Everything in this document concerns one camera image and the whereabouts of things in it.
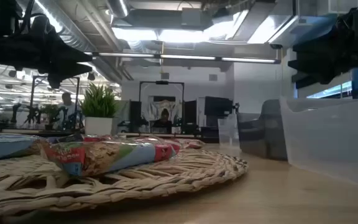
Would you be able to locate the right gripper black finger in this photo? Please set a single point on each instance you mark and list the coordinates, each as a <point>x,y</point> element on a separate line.
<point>311,71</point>
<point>314,50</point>

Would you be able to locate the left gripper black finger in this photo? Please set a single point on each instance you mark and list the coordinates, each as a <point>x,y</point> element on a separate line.
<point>70,54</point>
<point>61,71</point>

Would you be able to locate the blue red green granola bar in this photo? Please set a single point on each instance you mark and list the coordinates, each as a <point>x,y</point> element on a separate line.
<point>110,157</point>

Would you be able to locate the person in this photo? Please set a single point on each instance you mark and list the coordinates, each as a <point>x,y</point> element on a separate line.
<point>68,109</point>
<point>164,123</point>

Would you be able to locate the small background potted plant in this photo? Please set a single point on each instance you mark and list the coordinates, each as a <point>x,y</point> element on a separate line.
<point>50,112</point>

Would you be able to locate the green plant in white pot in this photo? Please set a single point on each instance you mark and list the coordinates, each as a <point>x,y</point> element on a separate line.
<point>99,105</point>

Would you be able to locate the clear plastic bin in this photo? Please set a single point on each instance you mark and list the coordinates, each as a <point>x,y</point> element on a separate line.
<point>331,140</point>
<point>228,130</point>

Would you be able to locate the dark grey plastic bin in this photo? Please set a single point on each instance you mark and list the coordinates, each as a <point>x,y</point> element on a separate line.
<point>259,133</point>

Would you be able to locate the black computer monitor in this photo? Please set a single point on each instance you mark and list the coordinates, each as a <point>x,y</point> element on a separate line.
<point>217,106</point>
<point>190,111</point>
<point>135,112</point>

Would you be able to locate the white crumpled cloth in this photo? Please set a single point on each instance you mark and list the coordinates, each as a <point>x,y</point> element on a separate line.
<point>154,109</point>

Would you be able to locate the long white light bar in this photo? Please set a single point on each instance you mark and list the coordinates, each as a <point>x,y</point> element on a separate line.
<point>185,57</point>

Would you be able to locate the round woven wicker placemat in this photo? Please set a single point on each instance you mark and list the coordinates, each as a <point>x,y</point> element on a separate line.
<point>154,183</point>

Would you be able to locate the black robot station frame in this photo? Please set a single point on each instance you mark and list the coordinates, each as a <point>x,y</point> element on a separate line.
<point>162,82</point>
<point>78,93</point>

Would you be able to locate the black aluminium table frame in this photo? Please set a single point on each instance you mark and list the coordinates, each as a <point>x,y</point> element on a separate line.
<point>197,138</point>

